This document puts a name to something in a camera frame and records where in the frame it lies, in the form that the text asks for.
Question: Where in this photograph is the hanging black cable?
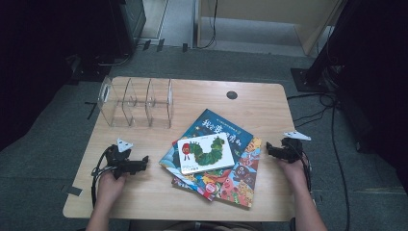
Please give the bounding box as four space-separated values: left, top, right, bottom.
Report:
195 0 219 50

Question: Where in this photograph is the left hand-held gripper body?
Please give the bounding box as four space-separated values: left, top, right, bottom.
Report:
105 138 144 180

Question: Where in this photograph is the dark curtain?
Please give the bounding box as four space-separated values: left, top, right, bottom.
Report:
0 0 123 152
333 0 408 193

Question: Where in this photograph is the black floor tape strip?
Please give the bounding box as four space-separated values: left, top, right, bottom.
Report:
85 100 99 120

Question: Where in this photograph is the beige wooden partition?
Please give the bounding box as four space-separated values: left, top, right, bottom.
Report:
194 0 349 56

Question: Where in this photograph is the blue monster picture book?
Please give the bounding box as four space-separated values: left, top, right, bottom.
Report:
159 108 254 202

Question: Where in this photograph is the long black floor cable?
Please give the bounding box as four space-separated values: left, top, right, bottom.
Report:
330 95 352 231

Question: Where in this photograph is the black cabinet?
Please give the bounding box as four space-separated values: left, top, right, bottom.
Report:
109 0 147 59

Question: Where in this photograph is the clear acrylic book rack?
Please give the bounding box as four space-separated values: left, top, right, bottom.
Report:
97 76 174 129

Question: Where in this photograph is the person's right hand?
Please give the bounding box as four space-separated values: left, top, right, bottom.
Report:
278 159 309 192

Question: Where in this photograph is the white caterpillar board book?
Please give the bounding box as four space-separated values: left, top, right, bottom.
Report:
176 132 236 176

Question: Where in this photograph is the colourful animals picture book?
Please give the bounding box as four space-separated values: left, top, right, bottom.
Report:
213 137 263 209

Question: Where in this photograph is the black metal stand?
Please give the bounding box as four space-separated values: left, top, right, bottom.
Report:
291 47 341 93

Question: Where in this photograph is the person's left hand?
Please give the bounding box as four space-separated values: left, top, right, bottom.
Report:
96 171 128 209

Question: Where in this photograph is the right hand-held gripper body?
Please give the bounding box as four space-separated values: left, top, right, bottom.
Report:
279 130 312 164

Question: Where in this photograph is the looped black floor cable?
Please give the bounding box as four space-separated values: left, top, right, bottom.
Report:
286 91 338 129

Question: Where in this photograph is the grey tape piece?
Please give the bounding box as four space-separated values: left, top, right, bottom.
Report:
61 185 83 197

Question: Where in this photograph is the right hand-held gripper cable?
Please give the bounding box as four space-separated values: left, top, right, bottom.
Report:
299 147 314 194

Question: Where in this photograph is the thin black floor cable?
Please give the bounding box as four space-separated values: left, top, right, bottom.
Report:
97 52 133 67

